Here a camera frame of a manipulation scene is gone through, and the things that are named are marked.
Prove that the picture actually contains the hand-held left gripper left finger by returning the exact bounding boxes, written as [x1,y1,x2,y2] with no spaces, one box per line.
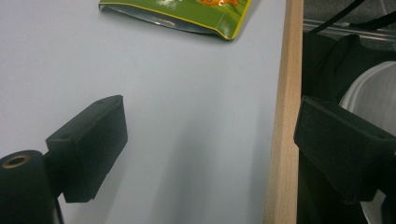
[45,94,129,203]

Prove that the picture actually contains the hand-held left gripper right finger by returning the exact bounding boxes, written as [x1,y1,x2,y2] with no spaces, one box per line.
[293,95,396,204]

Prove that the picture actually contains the white bucket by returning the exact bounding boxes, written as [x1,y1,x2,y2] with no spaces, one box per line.
[338,61,396,224]

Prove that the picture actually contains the dark cloth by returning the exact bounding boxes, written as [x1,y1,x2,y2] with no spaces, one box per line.
[297,32,396,224]

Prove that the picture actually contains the green snack pouch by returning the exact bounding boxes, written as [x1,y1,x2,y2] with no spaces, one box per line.
[98,0,253,41]

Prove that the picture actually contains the black cable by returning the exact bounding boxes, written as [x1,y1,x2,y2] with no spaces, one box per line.
[307,0,396,35]

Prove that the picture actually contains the metal rail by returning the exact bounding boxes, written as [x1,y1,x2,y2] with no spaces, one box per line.
[303,19,396,41]

